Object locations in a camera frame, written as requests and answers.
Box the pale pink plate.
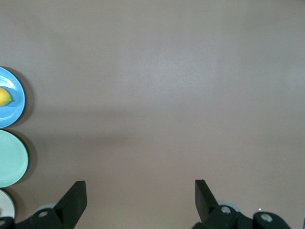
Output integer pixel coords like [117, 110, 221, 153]
[0, 188, 16, 219]

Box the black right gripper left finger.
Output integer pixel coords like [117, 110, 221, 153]
[14, 180, 88, 229]

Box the yellow lemon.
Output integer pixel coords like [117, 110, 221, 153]
[0, 86, 12, 107]

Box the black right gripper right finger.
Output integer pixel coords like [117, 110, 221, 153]
[191, 179, 292, 229]

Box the blue plate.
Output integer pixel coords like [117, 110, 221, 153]
[0, 66, 26, 129]

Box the light green plate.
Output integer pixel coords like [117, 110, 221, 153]
[0, 129, 30, 188]

